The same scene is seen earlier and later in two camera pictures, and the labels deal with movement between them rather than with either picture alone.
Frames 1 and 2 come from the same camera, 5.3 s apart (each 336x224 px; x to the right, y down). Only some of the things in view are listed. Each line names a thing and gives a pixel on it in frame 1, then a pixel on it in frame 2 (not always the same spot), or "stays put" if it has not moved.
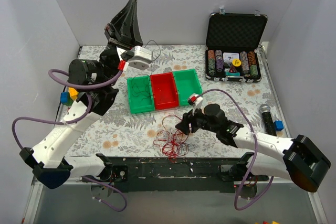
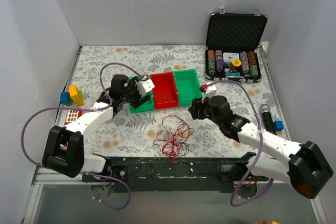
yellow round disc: [236, 62] stays put
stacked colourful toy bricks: [67, 97] stays put
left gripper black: [121, 39] → [135, 97]
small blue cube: [278, 125] stays put
